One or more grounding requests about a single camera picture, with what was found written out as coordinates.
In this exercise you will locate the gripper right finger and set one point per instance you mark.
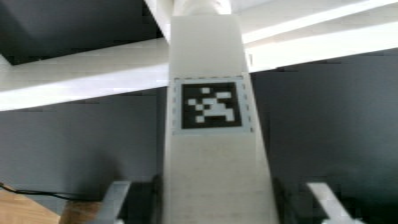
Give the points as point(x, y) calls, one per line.
point(338, 216)

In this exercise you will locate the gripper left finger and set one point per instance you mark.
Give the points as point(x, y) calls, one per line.
point(112, 203)

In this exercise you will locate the white leg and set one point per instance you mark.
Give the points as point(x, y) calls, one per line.
point(217, 182)

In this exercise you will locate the white square desk top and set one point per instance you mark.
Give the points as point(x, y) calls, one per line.
point(268, 16)

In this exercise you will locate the white L-shaped fence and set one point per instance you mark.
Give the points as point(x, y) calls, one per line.
point(126, 68)

